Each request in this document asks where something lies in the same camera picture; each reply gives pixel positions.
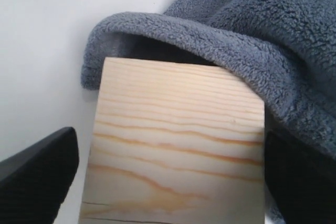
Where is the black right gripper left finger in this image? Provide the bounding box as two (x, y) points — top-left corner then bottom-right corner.
(1, 127), (79, 224)

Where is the grey fleece towel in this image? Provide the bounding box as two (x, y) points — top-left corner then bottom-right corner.
(81, 0), (335, 160)

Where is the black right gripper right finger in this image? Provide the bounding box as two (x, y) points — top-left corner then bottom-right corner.
(264, 132), (335, 223)

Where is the wooden block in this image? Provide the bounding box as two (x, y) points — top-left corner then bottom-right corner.
(79, 58), (265, 223)

